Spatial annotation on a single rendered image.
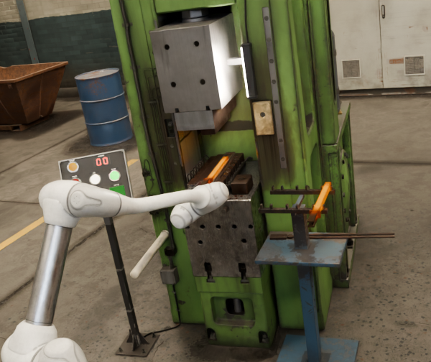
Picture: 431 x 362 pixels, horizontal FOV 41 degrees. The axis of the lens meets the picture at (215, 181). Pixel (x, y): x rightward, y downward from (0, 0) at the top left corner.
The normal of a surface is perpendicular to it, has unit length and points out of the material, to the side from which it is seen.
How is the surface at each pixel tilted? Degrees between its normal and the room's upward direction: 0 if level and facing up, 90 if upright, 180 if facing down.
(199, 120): 90
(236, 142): 90
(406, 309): 0
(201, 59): 90
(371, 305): 0
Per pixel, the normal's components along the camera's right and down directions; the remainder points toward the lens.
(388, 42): -0.42, 0.38
